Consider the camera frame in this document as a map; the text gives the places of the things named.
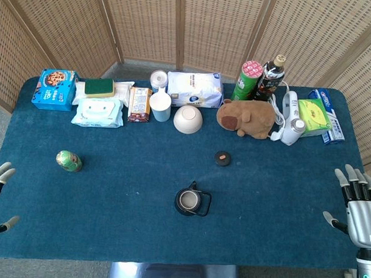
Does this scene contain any green chips can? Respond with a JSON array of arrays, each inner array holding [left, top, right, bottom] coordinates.
[[231, 59, 264, 102]]

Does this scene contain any green yellow sponge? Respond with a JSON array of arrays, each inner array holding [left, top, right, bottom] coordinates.
[[83, 77, 116, 99]]

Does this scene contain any light blue cup white scoop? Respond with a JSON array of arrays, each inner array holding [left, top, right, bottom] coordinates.
[[148, 87, 172, 123]]

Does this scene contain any dark tea drink bottle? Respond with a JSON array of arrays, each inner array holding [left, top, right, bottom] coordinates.
[[252, 53, 286, 103]]

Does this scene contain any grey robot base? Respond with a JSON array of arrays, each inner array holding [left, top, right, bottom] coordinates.
[[106, 260, 240, 278]]

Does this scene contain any white hair dryer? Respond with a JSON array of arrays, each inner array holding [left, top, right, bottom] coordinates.
[[279, 90, 308, 147]]

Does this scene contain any white power cable with plug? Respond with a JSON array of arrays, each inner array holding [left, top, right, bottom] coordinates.
[[266, 79, 291, 143]]

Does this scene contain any brown white snack carton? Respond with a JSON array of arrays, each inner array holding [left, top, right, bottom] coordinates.
[[127, 87, 153, 124]]

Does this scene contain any light blue wet wipes pack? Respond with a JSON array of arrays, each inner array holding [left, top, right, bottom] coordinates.
[[70, 97, 125, 129]]

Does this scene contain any green tissue box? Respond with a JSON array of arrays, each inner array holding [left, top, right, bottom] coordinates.
[[297, 97, 334, 138]]

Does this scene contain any blue table cloth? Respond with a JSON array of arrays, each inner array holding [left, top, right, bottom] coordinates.
[[0, 74, 371, 272]]

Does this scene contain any green drink can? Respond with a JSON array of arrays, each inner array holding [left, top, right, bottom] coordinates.
[[55, 150, 83, 173]]

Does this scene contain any beige bowl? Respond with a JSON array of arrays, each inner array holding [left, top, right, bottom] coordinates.
[[172, 104, 203, 135]]

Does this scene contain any bamboo folding screen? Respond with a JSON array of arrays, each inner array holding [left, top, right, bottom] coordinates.
[[0, 0, 371, 186]]

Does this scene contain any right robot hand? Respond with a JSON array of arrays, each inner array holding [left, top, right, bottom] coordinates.
[[320, 163, 371, 250]]

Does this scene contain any white tape roll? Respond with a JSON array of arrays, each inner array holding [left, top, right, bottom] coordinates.
[[149, 69, 169, 93]]

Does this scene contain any small black round object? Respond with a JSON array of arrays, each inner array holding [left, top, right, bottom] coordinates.
[[214, 150, 233, 168]]

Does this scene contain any small black cup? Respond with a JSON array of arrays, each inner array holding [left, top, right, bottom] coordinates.
[[174, 180, 213, 218]]

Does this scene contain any blue cookie box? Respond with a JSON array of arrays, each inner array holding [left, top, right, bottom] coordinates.
[[30, 68, 80, 113]]

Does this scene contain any brown capybara plush toy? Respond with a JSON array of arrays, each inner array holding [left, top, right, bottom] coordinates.
[[216, 98, 278, 140]]

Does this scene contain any blue white toothpaste box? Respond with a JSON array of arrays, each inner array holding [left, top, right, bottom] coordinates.
[[306, 87, 348, 146]]

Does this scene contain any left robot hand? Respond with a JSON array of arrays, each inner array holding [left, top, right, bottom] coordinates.
[[0, 161, 23, 240]]

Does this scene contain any white tissue pack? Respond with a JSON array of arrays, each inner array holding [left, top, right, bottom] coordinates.
[[166, 71, 225, 110]]

